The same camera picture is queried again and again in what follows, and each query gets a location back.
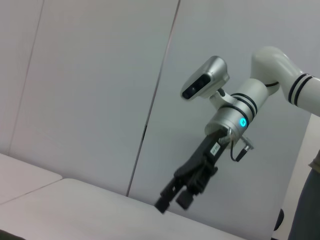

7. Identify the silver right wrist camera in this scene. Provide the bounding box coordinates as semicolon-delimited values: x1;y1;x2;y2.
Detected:
180;55;231;102

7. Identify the dark green FREE! t-shirt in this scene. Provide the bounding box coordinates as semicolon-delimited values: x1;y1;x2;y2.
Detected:
287;153;320;240

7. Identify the black rounded object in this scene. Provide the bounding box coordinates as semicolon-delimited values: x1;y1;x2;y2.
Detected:
273;208;285;232

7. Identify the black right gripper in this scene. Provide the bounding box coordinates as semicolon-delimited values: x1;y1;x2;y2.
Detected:
154;131;230;214

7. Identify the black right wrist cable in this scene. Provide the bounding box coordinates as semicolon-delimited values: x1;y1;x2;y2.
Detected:
229;138;248;163

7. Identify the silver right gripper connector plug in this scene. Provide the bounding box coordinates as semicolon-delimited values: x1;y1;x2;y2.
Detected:
240;135;255;151

